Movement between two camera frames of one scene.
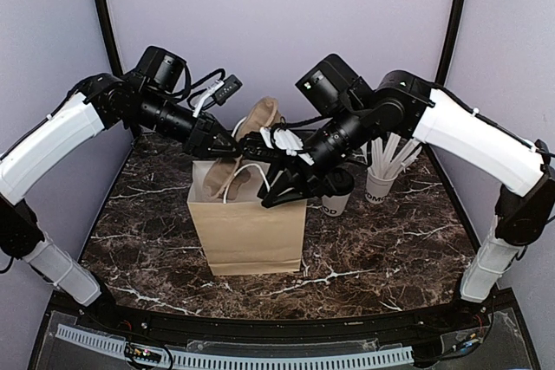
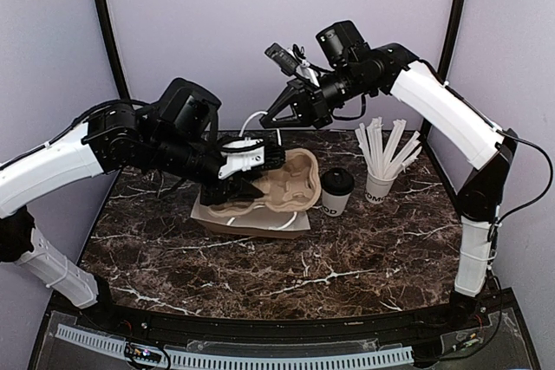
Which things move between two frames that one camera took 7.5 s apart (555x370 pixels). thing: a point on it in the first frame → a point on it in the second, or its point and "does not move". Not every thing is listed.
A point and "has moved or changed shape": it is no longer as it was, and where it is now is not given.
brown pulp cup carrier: x=225 y=176 has moved or changed shape
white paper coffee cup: x=335 y=205 does not move
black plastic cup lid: x=340 y=182 does not move
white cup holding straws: x=377 y=190 does not move
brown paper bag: x=238 y=236 has moved or changed shape
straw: x=412 y=144 → x=398 y=129
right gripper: x=298 y=174 → x=308 y=102
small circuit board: x=142 y=353 does not move
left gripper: x=201 y=139 → x=235 y=186
